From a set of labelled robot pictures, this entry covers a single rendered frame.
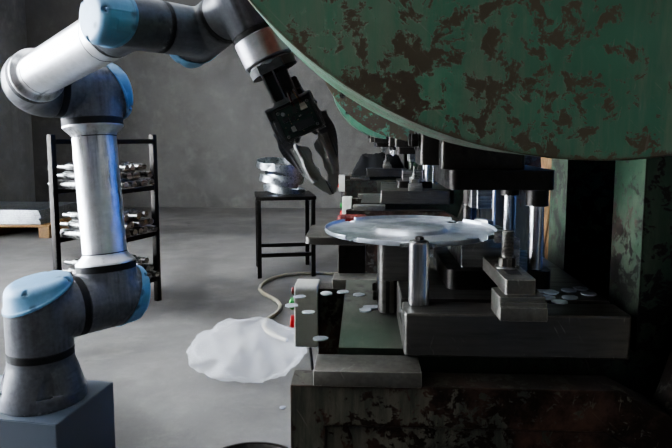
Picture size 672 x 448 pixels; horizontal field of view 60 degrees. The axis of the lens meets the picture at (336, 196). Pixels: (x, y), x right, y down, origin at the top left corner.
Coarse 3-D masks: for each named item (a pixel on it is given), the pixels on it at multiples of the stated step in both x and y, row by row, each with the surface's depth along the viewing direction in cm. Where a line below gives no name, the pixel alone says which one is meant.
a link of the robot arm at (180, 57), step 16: (176, 16) 83; (192, 16) 85; (176, 32) 83; (192, 32) 85; (208, 32) 86; (176, 48) 85; (192, 48) 87; (208, 48) 88; (224, 48) 90; (192, 64) 92
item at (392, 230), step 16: (336, 224) 106; (352, 224) 106; (368, 224) 106; (384, 224) 102; (400, 224) 102; (416, 224) 102; (432, 224) 102; (448, 224) 106; (464, 224) 106; (480, 224) 105; (352, 240) 90; (368, 240) 87; (384, 240) 86; (400, 240) 89; (432, 240) 89; (448, 240) 89; (464, 240) 87
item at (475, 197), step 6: (468, 192) 100; (474, 192) 97; (480, 192) 96; (486, 192) 96; (468, 198) 100; (474, 198) 97; (480, 198) 96; (486, 198) 96; (468, 204) 100; (474, 204) 97; (480, 204) 96; (486, 204) 96
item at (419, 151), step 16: (416, 144) 94; (432, 144) 93; (448, 144) 90; (416, 160) 100; (432, 160) 93; (448, 160) 91; (464, 160) 90; (480, 160) 90; (496, 160) 90; (512, 160) 90
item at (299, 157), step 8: (296, 144) 87; (296, 152) 86; (304, 152) 88; (296, 160) 88; (304, 160) 86; (312, 160) 89; (304, 168) 84; (312, 168) 88; (304, 176) 88; (312, 176) 86; (320, 176) 88; (320, 184) 88; (328, 184) 88; (328, 192) 88
